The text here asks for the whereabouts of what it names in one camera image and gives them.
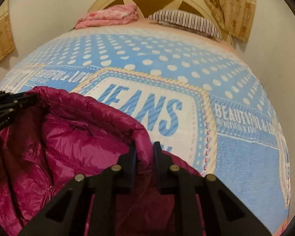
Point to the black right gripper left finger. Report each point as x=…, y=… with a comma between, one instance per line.
x=87, y=202

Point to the beige curtain behind headboard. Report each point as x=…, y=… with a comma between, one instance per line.
x=234, y=16

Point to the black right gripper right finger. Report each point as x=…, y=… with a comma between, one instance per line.
x=203, y=205

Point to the folded pink blanket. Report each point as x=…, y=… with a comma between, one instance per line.
x=114, y=15

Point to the blue pink printed bedspread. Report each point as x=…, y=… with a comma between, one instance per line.
x=193, y=95

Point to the striped pillow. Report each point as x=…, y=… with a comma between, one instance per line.
x=187, y=20

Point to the magenta puffer down jacket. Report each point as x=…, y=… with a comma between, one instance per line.
x=66, y=134

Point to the beige curtain on left wall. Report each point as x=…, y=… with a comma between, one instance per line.
x=6, y=36

